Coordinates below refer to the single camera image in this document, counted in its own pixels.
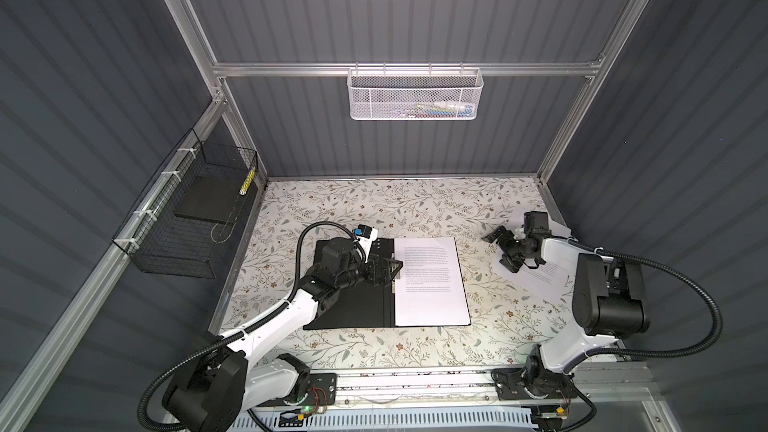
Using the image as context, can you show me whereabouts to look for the orange folder black inside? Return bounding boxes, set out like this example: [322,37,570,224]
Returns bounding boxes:
[304,236,472,331]

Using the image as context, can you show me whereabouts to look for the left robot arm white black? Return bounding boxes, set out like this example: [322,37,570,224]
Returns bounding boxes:
[137,237,403,431]

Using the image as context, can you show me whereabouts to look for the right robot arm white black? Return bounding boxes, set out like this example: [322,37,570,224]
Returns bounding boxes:
[483,211,650,399]

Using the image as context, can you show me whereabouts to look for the floral table mat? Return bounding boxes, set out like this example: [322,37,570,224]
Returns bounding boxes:
[217,177,571,369]

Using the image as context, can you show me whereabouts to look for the yellow marker in basket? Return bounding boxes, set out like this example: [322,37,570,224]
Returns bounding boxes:
[239,168,256,196]

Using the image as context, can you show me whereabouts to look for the black pad in basket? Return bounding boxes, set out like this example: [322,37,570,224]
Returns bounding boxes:
[174,176,241,225]

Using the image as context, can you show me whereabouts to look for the markers in white basket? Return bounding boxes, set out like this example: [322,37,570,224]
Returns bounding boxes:
[397,101,476,119]

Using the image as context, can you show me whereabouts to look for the white vented panel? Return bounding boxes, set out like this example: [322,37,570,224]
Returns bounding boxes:
[255,406,540,431]

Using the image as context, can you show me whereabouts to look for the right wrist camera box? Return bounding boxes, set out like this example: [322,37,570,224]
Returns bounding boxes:
[523,211,552,237]

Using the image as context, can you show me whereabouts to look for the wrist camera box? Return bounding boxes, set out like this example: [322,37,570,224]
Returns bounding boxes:
[354,224,378,257]
[523,211,552,237]

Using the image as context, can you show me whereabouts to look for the black corrugated cable left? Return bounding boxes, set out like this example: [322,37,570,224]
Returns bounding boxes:
[136,220,361,432]

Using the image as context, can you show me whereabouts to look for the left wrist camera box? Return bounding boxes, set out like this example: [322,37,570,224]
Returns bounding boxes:
[354,224,378,257]

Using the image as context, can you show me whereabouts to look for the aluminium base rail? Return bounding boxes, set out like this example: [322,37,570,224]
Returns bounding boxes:
[173,362,655,412]

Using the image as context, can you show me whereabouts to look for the black wire basket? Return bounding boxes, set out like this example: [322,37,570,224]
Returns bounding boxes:
[113,130,259,279]

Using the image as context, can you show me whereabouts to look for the white wire mesh basket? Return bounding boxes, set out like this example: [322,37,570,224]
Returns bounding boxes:
[346,72,484,121]

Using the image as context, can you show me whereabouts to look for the aluminium frame crossbar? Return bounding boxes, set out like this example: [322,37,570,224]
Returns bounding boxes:
[214,62,596,78]

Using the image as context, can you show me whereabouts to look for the aluminium frame post right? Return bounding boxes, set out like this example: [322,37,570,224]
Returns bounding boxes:
[537,0,650,185]

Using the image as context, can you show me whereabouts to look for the aluminium frame post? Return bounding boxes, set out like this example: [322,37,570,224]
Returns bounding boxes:
[537,0,650,185]
[163,0,268,185]

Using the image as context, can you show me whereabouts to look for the aluminium frame post left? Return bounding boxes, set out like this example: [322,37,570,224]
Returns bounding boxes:
[163,0,268,185]

